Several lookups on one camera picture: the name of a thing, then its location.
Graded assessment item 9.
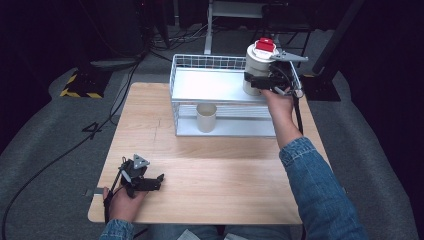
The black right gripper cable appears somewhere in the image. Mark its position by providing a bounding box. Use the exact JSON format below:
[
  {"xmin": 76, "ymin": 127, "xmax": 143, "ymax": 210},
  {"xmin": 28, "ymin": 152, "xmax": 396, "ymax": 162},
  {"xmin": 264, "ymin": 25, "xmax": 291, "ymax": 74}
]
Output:
[{"xmin": 283, "ymin": 66, "xmax": 306, "ymax": 136}]

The person's left leg in jeans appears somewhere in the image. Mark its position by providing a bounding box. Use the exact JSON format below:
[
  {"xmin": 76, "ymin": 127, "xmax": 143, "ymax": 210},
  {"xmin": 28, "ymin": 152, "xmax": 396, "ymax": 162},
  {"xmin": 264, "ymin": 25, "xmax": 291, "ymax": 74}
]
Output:
[{"xmin": 146, "ymin": 224, "xmax": 218, "ymax": 240}]

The person's right leg in jeans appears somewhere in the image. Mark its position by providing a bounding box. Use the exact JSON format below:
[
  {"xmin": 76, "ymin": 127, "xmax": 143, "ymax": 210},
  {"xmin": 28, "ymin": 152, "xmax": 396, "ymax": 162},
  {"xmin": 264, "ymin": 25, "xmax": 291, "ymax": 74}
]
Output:
[{"xmin": 221, "ymin": 225, "xmax": 293, "ymax": 240}]

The white desk frame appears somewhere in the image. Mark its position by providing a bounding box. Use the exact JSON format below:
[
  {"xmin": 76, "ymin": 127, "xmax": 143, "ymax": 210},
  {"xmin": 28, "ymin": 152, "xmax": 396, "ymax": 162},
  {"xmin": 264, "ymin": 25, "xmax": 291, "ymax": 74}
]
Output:
[{"xmin": 203, "ymin": 0, "xmax": 284, "ymax": 56}]

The person's leg in jeans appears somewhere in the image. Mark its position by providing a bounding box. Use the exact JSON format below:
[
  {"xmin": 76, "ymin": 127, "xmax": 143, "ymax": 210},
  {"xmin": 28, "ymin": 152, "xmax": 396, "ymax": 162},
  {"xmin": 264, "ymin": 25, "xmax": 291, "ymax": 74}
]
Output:
[
  {"xmin": 221, "ymin": 225, "xmax": 293, "ymax": 240},
  {"xmin": 146, "ymin": 224, "xmax": 218, "ymax": 240}
]

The bundle of floor cables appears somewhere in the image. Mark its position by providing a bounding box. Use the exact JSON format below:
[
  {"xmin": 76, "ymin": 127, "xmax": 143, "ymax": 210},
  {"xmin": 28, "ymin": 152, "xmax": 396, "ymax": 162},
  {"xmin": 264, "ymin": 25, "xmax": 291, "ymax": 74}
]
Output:
[{"xmin": 148, "ymin": 23, "xmax": 214, "ymax": 54}]

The person's right hand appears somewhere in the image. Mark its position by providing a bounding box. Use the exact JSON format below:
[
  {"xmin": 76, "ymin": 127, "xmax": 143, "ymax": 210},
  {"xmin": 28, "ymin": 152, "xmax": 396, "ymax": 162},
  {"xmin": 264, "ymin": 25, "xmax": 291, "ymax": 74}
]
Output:
[{"xmin": 260, "ymin": 85, "xmax": 296, "ymax": 125}]

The white wire two-tier rack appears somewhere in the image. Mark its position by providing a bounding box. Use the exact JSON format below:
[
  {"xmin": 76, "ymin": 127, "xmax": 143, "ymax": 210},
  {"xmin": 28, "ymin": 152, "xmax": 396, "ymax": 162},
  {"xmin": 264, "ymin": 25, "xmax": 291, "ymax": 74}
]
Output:
[{"xmin": 169, "ymin": 53, "xmax": 304, "ymax": 138}]

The white tumbler with red lid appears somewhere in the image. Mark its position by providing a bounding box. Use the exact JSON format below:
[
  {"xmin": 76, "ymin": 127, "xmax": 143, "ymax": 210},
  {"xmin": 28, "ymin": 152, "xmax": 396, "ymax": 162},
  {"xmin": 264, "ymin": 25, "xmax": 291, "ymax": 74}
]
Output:
[{"xmin": 242, "ymin": 37, "xmax": 280, "ymax": 97}]

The yellow-black striped stand base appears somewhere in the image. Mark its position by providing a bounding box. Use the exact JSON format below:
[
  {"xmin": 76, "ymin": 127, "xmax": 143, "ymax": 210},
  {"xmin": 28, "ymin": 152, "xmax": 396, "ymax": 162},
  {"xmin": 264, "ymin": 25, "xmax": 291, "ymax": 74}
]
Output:
[{"xmin": 59, "ymin": 68, "xmax": 113, "ymax": 100}]

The grey tape strip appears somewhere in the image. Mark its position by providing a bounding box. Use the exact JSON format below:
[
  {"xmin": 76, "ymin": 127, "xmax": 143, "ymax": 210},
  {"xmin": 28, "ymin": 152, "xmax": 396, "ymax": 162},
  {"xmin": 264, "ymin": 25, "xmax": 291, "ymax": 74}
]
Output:
[{"xmin": 84, "ymin": 187, "xmax": 106, "ymax": 197}]

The person's left hand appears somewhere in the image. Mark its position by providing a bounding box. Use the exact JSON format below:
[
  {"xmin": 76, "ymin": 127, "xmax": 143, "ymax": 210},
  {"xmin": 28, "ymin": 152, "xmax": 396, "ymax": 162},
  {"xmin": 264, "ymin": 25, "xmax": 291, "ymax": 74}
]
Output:
[{"xmin": 102, "ymin": 185, "xmax": 149, "ymax": 223}]

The long black floor cable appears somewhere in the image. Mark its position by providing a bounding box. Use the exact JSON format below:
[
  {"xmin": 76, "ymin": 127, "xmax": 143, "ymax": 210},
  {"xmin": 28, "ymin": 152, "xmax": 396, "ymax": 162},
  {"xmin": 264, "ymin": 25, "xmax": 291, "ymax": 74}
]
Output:
[{"xmin": 0, "ymin": 53, "xmax": 148, "ymax": 240}]

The white paper cup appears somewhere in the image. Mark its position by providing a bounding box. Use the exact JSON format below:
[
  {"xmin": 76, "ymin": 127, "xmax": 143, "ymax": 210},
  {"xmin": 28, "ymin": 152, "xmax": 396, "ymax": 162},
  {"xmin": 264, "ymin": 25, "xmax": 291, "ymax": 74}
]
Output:
[{"xmin": 195, "ymin": 102, "xmax": 218, "ymax": 134}]

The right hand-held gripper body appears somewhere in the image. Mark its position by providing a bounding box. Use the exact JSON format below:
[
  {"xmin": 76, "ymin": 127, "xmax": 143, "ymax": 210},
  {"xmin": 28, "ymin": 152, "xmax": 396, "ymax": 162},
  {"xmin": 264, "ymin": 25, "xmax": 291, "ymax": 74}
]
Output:
[{"xmin": 266, "ymin": 48, "xmax": 310, "ymax": 97}]

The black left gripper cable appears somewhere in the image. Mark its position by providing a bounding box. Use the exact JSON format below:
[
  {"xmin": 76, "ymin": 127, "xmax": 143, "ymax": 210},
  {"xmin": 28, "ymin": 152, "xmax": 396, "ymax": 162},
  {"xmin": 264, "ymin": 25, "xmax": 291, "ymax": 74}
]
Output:
[{"xmin": 103, "ymin": 157, "xmax": 129, "ymax": 225}]

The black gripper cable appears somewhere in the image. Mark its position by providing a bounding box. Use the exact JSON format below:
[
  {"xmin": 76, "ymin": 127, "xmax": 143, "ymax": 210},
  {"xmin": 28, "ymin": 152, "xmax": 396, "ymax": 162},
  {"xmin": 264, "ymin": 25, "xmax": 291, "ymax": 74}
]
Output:
[
  {"xmin": 283, "ymin": 66, "xmax": 306, "ymax": 136},
  {"xmin": 103, "ymin": 157, "xmax": 129, "ymax": 225}
]

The black chair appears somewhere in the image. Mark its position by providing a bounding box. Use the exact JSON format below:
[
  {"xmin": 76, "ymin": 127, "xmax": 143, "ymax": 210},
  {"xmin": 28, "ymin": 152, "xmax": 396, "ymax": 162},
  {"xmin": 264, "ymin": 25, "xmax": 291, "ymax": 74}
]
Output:
[{"xmin": 249, "ymin": 3, "xmax": 316, "ymax": 69}]

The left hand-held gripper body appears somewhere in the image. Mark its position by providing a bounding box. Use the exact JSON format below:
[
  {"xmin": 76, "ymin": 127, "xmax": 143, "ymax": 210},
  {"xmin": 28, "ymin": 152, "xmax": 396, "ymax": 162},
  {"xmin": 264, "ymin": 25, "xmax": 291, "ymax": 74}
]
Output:
[{"xmin": 118, "ymin": 153, "xmax": 152, "ymax": 199}]

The black stand with base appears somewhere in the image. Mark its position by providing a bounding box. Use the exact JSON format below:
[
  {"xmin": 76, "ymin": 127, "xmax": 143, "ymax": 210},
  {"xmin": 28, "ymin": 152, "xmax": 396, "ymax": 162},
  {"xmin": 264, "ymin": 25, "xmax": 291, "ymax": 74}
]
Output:
[{"xmin": 298, "ymin": 0, "xmax": 366, "ymax": 102}]

